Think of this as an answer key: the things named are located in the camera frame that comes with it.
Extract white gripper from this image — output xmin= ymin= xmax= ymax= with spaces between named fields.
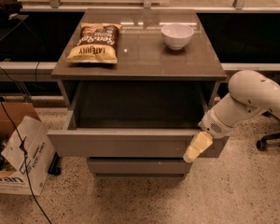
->
xmin=183 ymin=108 xmax=232 ymax=163

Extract grey top drawer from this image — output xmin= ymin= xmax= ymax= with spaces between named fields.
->
xmin=47 ymin=81 xmax=230 ymax=159

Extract grey drawer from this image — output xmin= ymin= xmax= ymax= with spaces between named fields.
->
xmin=87 ymin=158 xmax=191 ymax=175
xmin=47 ymin=81 xmax=230 ymax=159

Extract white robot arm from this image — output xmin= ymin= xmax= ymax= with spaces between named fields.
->
xmin=183 ymin=70 xmax=280 ymax=163

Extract grey drawer cabinet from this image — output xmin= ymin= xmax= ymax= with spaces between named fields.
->
xmin=52 ymin=8 xmax=226 ymax=177

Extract grey bottom drawer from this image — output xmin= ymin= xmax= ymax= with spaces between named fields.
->
xmin=87 ymin=158 xmax=191 ymax=175

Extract black office chair base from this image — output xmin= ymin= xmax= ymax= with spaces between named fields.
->
xmin=256 ymin=111 xmax=280 ymax=151

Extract white bowl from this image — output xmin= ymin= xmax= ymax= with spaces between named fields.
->
xmin=161 ymin=23 xmax=194 ymax=50

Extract chips bag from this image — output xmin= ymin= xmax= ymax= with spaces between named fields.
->
xmin=66 ymin=22 xmax=121 ymax=64

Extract black table leg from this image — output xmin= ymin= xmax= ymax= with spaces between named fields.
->
xmin=48 ymin=153 xmax=61 ymax=175

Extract cardboard box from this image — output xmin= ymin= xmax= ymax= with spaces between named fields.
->
xmin=0 ymin=103 xmax=55 ymax=196

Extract black bag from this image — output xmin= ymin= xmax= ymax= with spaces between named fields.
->
xmin=0 ymin=0 xmax=22 ymax=15

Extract black cable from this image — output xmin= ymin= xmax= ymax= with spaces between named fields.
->
xmin=0 ymin=61 xmax=53 ymax=224

